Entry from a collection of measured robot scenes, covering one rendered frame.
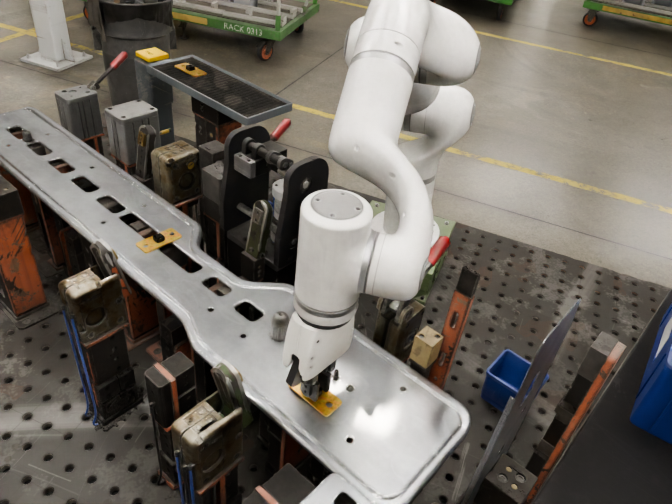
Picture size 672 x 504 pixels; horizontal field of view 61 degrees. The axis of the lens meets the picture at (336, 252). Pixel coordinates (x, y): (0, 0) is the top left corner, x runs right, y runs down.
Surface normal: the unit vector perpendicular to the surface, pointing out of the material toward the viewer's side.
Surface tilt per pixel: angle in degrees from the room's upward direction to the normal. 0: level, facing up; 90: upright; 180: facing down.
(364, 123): 35
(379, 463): 0
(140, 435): 0
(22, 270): 90
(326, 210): 2
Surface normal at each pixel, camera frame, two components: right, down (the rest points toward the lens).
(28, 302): 0.74, 0.47
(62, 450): 0.10, -0.78
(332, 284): -0.04, 0.61
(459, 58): 0.55, 0.33
